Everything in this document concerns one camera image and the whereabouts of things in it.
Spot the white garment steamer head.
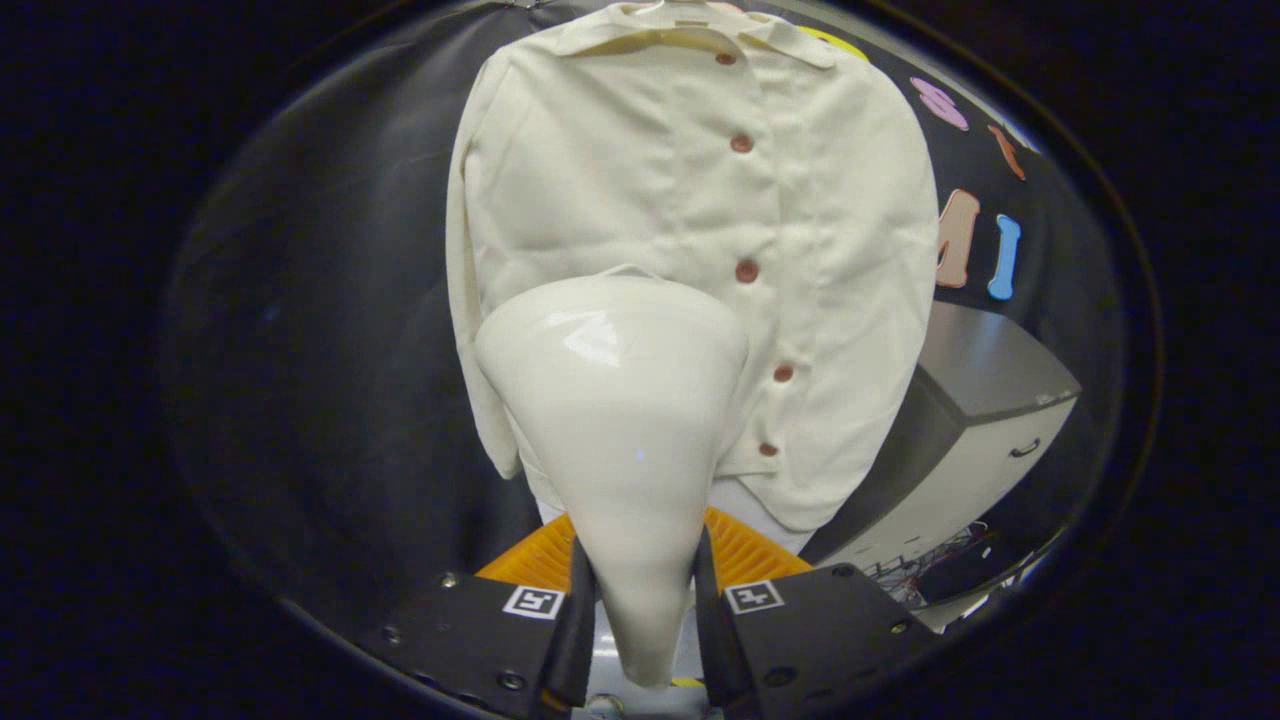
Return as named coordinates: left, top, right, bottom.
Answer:
left=474, top=268, right=749, bottom=689

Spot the cream button-up shirt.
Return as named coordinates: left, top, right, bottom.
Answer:
left=445, top=0, right=941, bottom=531

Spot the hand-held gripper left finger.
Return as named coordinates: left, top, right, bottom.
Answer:
left=365, top=512, right=598, bottom=719

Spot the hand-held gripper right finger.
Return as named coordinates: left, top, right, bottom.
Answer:
left=693, top=508, right=941, bottom=713

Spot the tangle of thin cables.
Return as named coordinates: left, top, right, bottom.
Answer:
left=865, top=522, right=996, bottom=609

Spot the grey and white cabinet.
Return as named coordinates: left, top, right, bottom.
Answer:
left=800, top=300, right=1083, bottom=576

